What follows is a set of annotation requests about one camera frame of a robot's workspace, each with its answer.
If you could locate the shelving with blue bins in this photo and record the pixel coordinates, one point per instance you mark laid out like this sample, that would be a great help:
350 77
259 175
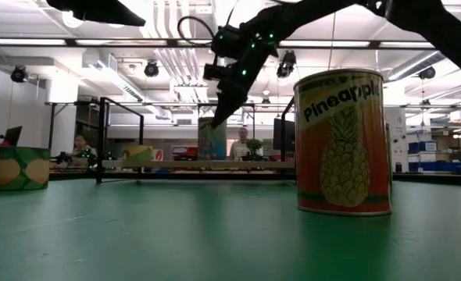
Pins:
422 166

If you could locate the green leafy background plant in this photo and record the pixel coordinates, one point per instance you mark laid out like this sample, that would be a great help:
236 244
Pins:
254 145

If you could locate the small black monitor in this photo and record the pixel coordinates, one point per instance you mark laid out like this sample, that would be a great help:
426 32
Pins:
13 136

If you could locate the large dark monitor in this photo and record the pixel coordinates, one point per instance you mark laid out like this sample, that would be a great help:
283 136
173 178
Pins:
283 134

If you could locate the short yellow-green can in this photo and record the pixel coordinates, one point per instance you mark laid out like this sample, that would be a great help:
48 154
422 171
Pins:
136 153

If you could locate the tall blue-green can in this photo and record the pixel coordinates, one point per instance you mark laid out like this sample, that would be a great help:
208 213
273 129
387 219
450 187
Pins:
211 144

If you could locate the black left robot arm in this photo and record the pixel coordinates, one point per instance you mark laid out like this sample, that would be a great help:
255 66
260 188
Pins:
97 9

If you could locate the wooden shelf with black frame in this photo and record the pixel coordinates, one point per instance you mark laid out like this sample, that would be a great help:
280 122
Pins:
199 164

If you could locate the green can with yellow circles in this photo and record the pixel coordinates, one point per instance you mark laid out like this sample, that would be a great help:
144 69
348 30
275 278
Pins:
19 169

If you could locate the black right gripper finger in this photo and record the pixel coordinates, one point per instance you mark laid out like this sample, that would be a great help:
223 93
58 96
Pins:
232 105
222 97

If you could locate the person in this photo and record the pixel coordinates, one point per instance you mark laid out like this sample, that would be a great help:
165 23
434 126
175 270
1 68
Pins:
83 150
238 144

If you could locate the short red and white can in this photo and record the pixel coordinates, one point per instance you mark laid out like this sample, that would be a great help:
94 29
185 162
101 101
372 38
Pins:
158 155

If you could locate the red box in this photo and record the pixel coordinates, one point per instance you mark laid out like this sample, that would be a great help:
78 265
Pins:
184 152

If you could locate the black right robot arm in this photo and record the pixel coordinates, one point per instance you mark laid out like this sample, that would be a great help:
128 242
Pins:
429 19

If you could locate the background robot with green lights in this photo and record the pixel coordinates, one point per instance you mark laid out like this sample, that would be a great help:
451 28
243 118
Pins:
64 157

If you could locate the black ceiling spotlight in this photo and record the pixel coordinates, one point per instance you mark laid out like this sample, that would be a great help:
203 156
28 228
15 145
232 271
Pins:
151 69
287 64
19 74
427 73

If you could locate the green table mat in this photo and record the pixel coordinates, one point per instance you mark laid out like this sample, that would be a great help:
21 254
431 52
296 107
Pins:
176 234

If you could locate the tall orange pineapple can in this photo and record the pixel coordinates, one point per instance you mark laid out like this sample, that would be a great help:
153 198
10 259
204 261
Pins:
344 156

